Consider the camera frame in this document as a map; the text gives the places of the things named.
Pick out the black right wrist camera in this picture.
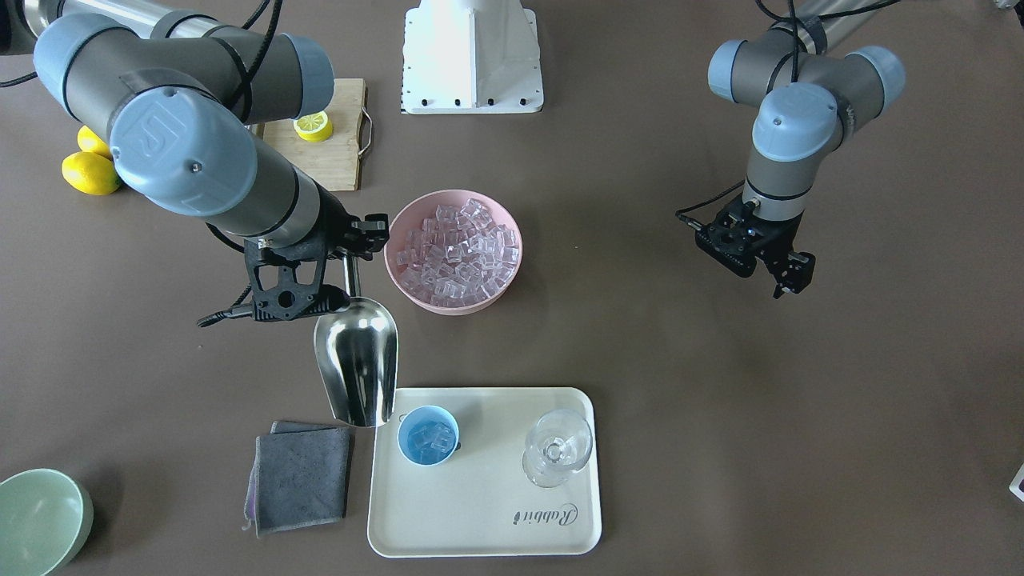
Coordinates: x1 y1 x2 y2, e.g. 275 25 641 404
244 236 350 323

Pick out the green bowl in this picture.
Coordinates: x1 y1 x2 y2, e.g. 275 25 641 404
1 468 93 575

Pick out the pink bowl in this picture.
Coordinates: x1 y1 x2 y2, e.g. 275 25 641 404
385 190 523 316

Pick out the upper yellow lemon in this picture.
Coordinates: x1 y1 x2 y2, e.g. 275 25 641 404
76 125 113 160

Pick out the yellow lemon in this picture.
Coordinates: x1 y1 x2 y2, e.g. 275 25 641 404
61 152 123 196
76 125 113 160

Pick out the cream serving tray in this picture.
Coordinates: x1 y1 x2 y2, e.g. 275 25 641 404
368 386 602 558

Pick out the light blue cup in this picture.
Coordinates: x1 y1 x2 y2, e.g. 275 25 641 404
396 405 460 466

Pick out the lower yellow lemon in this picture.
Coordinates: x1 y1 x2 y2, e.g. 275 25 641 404
61 152 123 196

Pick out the clear ice cubes pile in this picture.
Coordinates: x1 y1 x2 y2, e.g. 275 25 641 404
398 198 519 308

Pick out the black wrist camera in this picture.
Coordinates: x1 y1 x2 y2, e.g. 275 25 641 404
244 236 350 323
694 225 757 278

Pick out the steel ice scoop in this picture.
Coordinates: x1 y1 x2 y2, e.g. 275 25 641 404
312 253 398 429

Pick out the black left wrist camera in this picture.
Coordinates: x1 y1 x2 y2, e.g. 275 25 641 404
694 225 757 278

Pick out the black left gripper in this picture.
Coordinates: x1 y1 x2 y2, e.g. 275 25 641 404
716 200 816 299

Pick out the grey folded cloth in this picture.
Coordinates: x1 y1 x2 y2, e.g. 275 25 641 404
242 420 354 538

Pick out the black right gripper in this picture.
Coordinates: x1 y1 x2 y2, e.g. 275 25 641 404
304 196 389 260

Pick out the clear wine glass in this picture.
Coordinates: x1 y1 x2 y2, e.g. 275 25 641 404
522 409 594 489

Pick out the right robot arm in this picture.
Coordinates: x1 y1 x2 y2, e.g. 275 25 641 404
2 1 389 259

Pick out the bamboo cutting board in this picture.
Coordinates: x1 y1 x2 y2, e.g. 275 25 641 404
250 78 373 193

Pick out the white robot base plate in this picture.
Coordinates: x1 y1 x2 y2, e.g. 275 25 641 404
400 1 545 114

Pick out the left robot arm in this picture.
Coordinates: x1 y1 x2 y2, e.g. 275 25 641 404
694 1 906 298

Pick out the half lemon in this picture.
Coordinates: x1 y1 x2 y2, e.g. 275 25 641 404
292 110 334 142

